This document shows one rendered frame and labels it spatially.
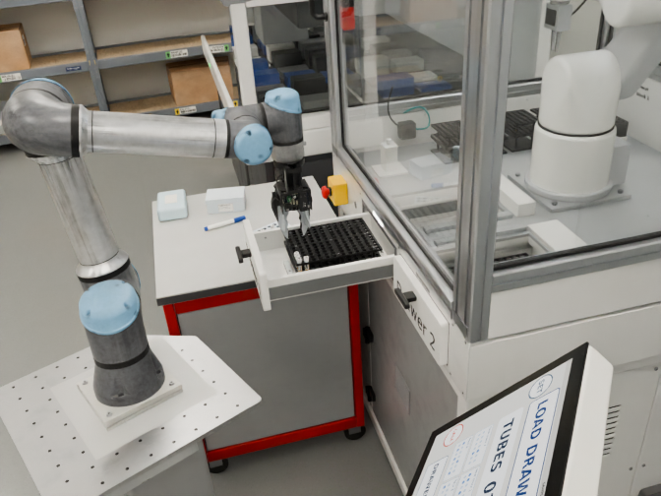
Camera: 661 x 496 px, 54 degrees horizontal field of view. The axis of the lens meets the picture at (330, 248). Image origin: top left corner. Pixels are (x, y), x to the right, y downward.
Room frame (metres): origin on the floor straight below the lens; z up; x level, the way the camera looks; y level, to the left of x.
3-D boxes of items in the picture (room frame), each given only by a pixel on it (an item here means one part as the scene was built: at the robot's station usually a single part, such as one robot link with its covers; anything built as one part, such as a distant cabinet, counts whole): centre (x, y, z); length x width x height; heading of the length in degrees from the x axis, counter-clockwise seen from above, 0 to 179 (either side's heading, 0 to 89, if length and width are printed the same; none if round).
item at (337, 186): (1.81, -0.03, 0.88); 0.07 x 0.05 x 0.07; 12
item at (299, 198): (1.36, 0.08, 1.11); 0.09 x 0.08 x 0.12; 13
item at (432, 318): (1.18, -0.19, 0.87); 0.29 x 0.02 x 0.11; 12
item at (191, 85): (5.30, 1.00, 0.28); 0.41 x 0.32 x 0.28; 107
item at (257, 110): (1.33, 0.17, 1.27); 0.11 x 0.11 x 0.08; 15
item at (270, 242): (1.46, -0.01, 0.86); 0.40 x 0.26 x 0.06; 102
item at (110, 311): (1.11, 0.47, 0.95); 0.13 x 0.12 x 0.14; 15
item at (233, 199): (1.98, 0.34, 0.79); 0.13 x 0.09 x 0.05; 92
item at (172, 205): (1.98, 0.52, 0.78); 0.15 x 0.10 x 0.04; 11
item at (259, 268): (1.42, 0.19, 0.87); 0.29 x 0.02 x 0.11; 12
